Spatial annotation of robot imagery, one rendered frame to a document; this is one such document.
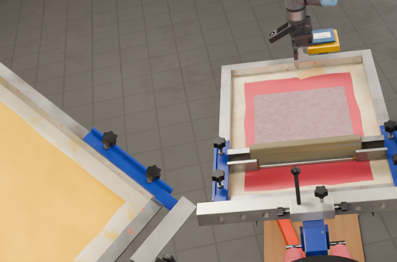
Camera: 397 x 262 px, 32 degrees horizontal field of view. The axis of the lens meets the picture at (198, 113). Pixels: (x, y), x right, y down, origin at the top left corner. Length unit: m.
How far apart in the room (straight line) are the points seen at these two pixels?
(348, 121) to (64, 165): 1.02
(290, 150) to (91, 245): 0.72
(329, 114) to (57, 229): 1.08
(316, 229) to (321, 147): 0.35
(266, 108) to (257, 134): 0.15
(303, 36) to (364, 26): 2.19
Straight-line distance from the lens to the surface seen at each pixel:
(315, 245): 1.98
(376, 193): 2.11
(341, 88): 2.66
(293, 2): 2.60
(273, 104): 2.61
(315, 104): 2.59
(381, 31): 4.79
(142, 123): 4.25
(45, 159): 2.06
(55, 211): 1.98
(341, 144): 2.27
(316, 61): 2.76
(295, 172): 2.01
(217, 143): 2.31
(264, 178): 2.31
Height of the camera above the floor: 2.53
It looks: 37 degrees down
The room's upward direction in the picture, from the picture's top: 12 degrees counter-clockwise
